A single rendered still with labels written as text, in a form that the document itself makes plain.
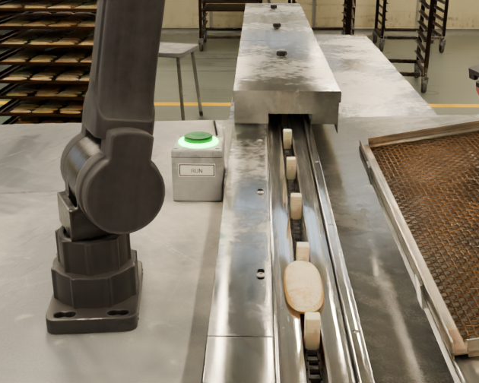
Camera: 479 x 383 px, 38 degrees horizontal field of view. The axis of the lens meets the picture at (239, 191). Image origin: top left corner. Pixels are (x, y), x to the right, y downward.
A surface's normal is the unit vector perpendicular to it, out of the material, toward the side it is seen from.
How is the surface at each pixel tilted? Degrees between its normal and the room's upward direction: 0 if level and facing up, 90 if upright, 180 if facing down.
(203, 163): 90
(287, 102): 90
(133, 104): 79
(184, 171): 90
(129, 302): 0
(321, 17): 90
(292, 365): 0
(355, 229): 0
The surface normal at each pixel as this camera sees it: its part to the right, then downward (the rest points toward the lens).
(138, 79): 0.49, 0.26
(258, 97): -0.03, 0.37
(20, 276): 0.00, -0.93
